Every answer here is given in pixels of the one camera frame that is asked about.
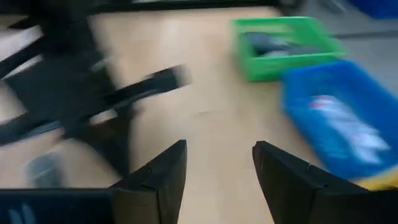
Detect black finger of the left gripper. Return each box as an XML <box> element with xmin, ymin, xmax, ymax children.
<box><xmin>63</xmin><ymin>119</ymin><xmax>104</xmax><ymax>147</ymax></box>
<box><xmin>99</xmin><ymin>107</ymin><xmax>134</xmax><ymax>179</ymax></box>

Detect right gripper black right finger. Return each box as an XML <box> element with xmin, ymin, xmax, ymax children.
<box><xmin>252</xmin><ymin>140</ymin><xmax>398</xmax><ymax>224</ymax></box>

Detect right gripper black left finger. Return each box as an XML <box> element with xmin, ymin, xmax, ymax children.
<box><xmin>108</xmin><ymin>139</ymin><xmax>188</xmax><ymax>224</ymax></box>

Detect white toothpaste tube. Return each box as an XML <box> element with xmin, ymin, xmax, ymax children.
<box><xmin>308</xmin><ymin>94</ymin><xmax>391</xmax><ymax>165</ymax></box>

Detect dark grey deodorant stick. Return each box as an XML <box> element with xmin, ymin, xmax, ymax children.
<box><xmin>244</xmin><ymin>30</ymin><xmax>293</xmax><ymax>55</ymax></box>
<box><xmin>267</xmin><ymin>43</ymin><xmax>326</xmax><ymax>59</ymax></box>

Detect blue plastic basket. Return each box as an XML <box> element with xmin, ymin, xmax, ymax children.
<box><xmin>280</xmin><ymin>59</ymin><xmax>398</xmax><ymax>181</ymax></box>

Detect yellow plastic basket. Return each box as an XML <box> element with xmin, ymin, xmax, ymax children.
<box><xmin>354</xmin><ymin>166</ymin><xmax>398</xmax><ymax>191</ymax></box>

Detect green plastic basket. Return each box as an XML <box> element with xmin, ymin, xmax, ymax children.
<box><xmin>230</xmin><ymin>16</ymin><xmax>346</xmax><ymax>83</ymax></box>

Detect blue plastic object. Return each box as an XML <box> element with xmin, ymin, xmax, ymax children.
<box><xmin>347</xmin><ymin>0</ymin><xmax>398</xmax><ymax>20</ymax></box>

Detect black aluminium rail frame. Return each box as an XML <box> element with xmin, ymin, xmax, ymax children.
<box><xmin>0</xmin><ymin>0</ymin><xmax>304</xmax><ymax>16</ymax></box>

